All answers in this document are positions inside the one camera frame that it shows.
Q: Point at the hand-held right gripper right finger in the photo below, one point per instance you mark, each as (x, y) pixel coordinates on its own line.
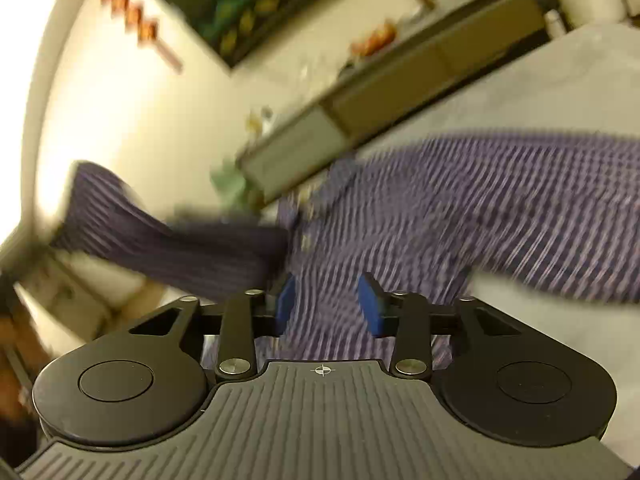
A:
(370, 305)

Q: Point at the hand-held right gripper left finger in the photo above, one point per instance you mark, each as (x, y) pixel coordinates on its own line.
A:
(286, 305)

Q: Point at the purple plaid shirt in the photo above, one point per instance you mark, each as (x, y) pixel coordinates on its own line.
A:
(450, 200)

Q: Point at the green plastic chair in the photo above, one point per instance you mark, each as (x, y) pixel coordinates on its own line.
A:
(232, 185)

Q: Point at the white floor cabinet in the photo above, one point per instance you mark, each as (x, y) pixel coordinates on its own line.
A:
(75, 290)

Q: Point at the long grey tv cabinet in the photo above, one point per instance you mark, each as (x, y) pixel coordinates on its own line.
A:
(390, 90)

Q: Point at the bag of orange fruit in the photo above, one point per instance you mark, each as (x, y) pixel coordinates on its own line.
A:
(375, 40)

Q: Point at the dark framed wall painting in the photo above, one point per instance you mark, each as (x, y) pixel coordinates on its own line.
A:
(250, 5)

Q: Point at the red wall decoration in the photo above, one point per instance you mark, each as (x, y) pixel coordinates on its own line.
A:
(137, 20)

